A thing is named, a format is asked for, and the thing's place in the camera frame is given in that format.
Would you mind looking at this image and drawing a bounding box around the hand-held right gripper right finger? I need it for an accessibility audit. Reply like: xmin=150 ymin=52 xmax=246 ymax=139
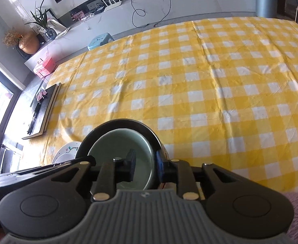
xmin=156 ymin=149 xmax=243 ymax=201

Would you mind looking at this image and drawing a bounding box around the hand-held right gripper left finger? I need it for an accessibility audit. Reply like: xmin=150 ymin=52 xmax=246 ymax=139
xmin=51 ymin=149 xmax=137 ymax=201

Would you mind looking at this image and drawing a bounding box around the green ceramic bowl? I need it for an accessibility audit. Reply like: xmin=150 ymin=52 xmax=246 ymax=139
xmin=87 ymin=130 xmax=156 ymax=191

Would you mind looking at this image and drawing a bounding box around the dark bowl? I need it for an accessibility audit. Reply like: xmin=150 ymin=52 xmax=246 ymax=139
xmin=75 ymin=118 xmax=169 ymax=183

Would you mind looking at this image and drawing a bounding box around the white fruit print plate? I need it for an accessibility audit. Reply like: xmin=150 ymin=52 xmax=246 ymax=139
xmin=52 ymin=142 xmax=81 ymax=166

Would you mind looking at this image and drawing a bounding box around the dark tray with wooden edge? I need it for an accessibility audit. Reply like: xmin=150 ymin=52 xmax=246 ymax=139
xmin=22 ymin=82 xmax=62 ymax=140

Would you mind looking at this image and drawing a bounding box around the yellow white checked tablecloth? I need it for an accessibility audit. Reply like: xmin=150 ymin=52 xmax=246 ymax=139
xmin=41 ymin=16 xmax=298 ymax=199

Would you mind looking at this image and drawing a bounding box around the pink box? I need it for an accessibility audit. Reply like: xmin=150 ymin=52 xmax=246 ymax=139
xmin=33 ymin=57 xmax=56 ymax=78

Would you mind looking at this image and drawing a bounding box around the teal plastic stool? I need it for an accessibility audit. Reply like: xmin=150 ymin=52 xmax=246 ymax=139
xmin=87 ymin=33 xmax=114 ymax=51

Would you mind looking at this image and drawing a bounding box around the golden round vase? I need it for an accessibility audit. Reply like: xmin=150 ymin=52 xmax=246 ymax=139
xmin=18 ymin=32 xmax=41 ymax=54

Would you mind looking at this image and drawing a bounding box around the dried flower bunch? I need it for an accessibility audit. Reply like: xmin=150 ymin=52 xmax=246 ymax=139
xmin=2 ymin=30 xmax=21 ymax=47

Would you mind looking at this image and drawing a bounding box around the blue glass vase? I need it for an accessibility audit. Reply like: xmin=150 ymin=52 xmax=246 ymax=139
xmin=44 ymin=28 xmax=57 ymax=40

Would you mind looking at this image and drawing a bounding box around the colourful printed box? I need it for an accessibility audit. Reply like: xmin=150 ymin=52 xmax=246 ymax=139
xmin=71 ymin=11 xmax=86 ymax=22

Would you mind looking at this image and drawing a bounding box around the white router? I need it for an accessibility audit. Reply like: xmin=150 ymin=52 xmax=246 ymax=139
xmin=99 ymin=0 xmax=124 ymax=11

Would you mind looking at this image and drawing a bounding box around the white marble tv bench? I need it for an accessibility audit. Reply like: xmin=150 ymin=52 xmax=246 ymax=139
xmin=24 ymin=0 xmax=257 ymax=66

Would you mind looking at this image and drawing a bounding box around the green leafy plant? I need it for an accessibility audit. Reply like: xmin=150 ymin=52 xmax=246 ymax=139
xmin=24 ymin=0 xmax=50 ymax=31

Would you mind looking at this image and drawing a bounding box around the black cable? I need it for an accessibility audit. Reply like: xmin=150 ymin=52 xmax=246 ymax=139
xmin=127 ymin=0 xmax=171 ymax=28

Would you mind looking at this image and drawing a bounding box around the leaf print picture frame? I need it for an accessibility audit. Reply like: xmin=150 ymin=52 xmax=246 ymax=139
xmin=47 ymin=8 xmax=70 ymax=35

